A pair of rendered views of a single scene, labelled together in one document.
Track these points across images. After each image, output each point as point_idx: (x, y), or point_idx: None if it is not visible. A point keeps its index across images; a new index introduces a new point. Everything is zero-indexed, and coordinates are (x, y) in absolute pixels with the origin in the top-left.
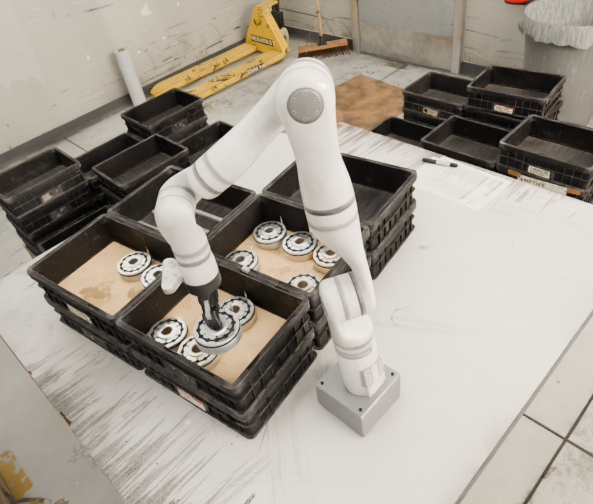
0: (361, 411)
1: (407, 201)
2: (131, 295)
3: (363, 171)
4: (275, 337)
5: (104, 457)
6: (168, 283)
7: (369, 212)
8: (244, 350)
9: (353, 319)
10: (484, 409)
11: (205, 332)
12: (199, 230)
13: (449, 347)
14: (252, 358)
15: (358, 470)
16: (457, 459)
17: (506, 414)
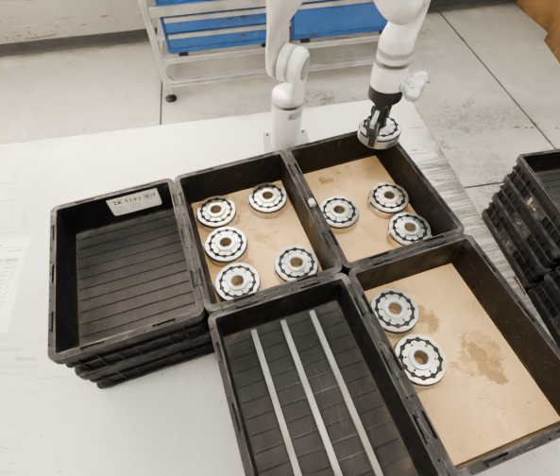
0: (302, 130)
1: (88, 225)
2: (433, 321)
3: (65, 279)
4: (332, 138)
5: (483, 231)
6: (421, 72)
7: (125, 247)
8: (349, 188)
9: (285, 87)
10: (232, 127)
11: (391, 125)
12: (385, 27)
13: (207, 160)
14: (347, 179)
15: (320, 139)
16: (270, 119)
17: (227, 120)
